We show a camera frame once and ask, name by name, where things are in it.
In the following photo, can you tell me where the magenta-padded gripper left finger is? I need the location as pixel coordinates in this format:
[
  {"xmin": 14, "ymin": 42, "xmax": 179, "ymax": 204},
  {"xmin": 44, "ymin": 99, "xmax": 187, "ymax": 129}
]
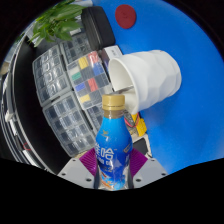
[{"xmin": 57, "ymin": 148, "xmax": 100, "ymax": 190}]

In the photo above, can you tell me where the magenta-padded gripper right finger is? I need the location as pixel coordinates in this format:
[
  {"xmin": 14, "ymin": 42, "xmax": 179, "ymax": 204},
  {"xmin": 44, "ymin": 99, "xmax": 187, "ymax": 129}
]
[{"xmin": 128, "ymin": 148, "xmax": 169, "ymax": 190}]

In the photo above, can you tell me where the blue drink bottle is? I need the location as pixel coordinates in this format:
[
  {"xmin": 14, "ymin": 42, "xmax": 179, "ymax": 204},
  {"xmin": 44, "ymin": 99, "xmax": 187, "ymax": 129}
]
[{"xmin": 95, "ymin": 94, "xmax": 134, "ymax": 192}]

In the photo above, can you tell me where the black rectangular speaker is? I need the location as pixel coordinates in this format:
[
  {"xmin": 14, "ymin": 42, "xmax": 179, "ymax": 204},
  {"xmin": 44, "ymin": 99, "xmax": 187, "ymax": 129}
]
[{"xmin": 131, "ymin": 136, "xmax": 153, "ymax": 158}]

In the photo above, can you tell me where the grey small-parts drawer cabinet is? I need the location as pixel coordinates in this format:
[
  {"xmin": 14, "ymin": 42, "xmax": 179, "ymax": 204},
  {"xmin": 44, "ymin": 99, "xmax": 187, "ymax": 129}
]
[
  {"xmin": 32, "ymin": 44, "xmax": 73, "ymax": 108},
  {"xmin": 43, "ymin": 91, "xmax": 98, "ymax": 158},
  {"xmin": 84, "ymin": 104, "xmax": 104, "ymax": 134},
  {"xmin": 59, "ymin": 31, "xmax": 93, "ymax": 64}
]

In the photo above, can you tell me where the yellow multimeter with red leads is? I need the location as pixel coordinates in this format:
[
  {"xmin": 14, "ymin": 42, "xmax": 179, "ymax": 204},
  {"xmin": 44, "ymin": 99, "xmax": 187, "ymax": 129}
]
[{"xmin": 123, "ymin": 109, "xmax": 148, "ymax": 138}]

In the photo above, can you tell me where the dark grey overhead shelf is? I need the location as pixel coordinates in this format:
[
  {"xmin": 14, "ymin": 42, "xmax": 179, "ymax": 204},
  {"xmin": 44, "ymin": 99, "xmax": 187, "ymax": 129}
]
[{"xmin": 0, "ymin": 36, "xmax": 64, "ymax": 171}]

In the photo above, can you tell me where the metal spoon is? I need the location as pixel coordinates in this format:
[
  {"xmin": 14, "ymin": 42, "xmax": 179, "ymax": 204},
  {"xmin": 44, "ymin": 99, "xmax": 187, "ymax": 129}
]
[{"xmin": 113, "ymin": 84, "xmax": 136, "ymax": 96}]

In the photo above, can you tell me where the clear box of coloured parts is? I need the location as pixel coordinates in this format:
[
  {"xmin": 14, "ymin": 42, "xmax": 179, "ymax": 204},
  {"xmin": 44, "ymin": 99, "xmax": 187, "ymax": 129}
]
[{"xmin": 66, "ymin": 50, "xmax": 114, "ymax": 109}]

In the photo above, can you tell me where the white faceted cup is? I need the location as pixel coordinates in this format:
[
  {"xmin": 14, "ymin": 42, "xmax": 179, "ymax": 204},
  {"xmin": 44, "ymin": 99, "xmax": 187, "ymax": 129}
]
[{"xmin": 108, "ymin": 49, "xmax": 183, "ymax": 115}]

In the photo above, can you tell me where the black and white small box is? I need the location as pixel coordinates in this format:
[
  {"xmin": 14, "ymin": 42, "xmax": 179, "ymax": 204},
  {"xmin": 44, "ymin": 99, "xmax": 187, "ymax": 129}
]
[{"xmin": 101, "ymin": 45, "xmax": 123, "ymax": 64}]

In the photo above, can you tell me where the black zip case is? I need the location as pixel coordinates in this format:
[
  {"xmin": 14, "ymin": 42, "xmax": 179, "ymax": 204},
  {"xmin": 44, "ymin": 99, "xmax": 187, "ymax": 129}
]
[{"xmin": 80, "ymin": 5, "xmax": 117, "ymax": 51}]

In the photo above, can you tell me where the green potted plant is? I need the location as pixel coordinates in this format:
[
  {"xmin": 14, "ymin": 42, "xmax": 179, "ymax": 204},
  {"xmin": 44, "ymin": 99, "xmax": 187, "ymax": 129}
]
[{"xmin": 28, "ymin": 0, "xmax": 86, "ymax": 48}]

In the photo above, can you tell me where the flat round red coaster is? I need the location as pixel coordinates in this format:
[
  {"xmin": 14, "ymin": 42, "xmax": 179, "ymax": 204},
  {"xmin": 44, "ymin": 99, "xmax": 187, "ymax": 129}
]
[{"xmin": 114, "ymin": 4, "xmax": 138, "ymax": 30}]

